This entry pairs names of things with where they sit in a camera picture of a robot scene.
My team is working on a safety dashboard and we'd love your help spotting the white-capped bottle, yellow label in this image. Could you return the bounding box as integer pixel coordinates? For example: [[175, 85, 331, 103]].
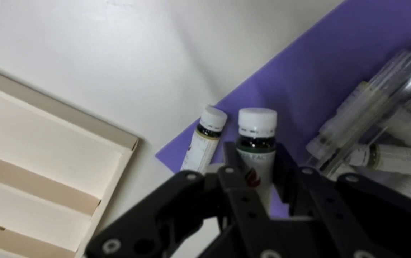
[[180, 105, 228, 175]]

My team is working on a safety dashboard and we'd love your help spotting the wooden slatted tray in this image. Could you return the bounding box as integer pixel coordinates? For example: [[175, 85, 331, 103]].
[[0, 63, 140, 258]]

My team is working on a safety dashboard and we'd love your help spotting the small white vial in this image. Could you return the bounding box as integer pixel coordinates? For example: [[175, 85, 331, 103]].
[[348, 143, 411, 180], [306, 81, 383, 162]]

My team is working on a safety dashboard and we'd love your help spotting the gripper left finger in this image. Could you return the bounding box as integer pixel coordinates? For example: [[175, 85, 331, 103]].
[[85, 141, 276, 258]]

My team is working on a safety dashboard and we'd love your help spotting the white-capped bottle, green label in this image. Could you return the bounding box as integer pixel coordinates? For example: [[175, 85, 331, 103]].
[[236, 107, 278, 215]]

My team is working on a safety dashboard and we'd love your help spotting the purple mat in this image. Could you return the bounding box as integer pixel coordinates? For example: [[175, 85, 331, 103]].
[[155, 0, 411, 220]]

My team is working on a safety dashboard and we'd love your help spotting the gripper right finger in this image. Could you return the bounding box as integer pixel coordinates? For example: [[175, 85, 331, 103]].
[[273, 143, 411, 258]]

